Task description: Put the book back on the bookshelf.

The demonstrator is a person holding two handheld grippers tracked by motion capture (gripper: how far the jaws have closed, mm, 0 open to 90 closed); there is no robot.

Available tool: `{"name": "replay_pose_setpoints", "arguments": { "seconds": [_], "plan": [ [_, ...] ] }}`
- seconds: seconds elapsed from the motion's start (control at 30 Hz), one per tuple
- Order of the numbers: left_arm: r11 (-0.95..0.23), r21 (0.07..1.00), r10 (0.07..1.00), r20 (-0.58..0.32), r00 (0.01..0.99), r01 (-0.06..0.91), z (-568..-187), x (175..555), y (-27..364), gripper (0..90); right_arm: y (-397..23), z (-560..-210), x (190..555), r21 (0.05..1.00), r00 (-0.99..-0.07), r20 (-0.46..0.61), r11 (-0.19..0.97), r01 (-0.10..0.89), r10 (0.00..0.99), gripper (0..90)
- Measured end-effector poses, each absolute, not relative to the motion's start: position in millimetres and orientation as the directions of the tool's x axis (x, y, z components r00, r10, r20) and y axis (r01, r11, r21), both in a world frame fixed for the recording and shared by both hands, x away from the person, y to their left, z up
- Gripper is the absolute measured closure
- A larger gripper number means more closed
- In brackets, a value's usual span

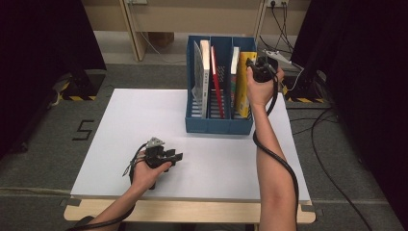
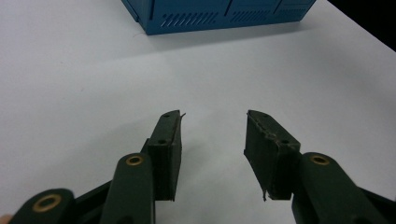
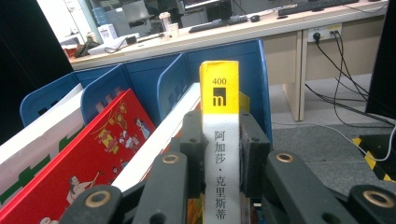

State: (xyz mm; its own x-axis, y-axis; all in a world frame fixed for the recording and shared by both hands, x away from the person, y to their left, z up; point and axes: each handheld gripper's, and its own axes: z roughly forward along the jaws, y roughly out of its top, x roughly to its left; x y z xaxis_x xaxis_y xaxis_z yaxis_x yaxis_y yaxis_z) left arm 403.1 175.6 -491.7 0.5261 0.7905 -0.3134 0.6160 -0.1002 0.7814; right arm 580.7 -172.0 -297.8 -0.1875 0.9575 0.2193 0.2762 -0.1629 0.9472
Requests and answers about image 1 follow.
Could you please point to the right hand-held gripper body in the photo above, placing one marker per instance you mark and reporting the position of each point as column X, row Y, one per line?
column 266, row 70

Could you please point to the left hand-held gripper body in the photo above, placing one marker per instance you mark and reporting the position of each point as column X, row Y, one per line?
column 155, row 155

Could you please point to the teal blue book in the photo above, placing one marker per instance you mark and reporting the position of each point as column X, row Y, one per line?
column 235, row 61

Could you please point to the yellow book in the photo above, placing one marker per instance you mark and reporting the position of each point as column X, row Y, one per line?
column 242, row 93

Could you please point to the red book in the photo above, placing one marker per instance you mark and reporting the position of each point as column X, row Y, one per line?
column 217, row 86

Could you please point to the blue plastic file rack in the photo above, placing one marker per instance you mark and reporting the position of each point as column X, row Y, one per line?
column 205, row 126

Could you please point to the white picture-grid book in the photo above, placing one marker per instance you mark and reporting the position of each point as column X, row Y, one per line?
column 205, row 77

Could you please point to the person's right hand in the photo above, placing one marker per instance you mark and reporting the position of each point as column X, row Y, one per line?
column 263, row 93

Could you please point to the person's left hand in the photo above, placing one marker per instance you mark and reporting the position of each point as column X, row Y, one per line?
column 146, row 178

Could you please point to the white board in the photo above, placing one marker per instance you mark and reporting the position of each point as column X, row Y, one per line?
column 144, row 128

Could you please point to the black stand base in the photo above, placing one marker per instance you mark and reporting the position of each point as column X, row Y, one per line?
column 83, row 85
column 308, row 91

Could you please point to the light wooden table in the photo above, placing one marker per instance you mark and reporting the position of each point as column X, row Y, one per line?
column 192, row 211

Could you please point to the beige wooden desk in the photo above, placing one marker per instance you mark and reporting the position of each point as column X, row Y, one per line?
column 192, row 16

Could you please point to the cardboard box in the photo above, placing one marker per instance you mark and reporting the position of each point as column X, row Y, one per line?
column 162, row 38

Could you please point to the black curtain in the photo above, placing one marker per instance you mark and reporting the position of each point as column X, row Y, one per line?
column 369, row 64
column 38, row 48

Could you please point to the white wall socket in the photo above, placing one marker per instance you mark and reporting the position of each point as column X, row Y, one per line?
column 138, row 1
column 277, row 2

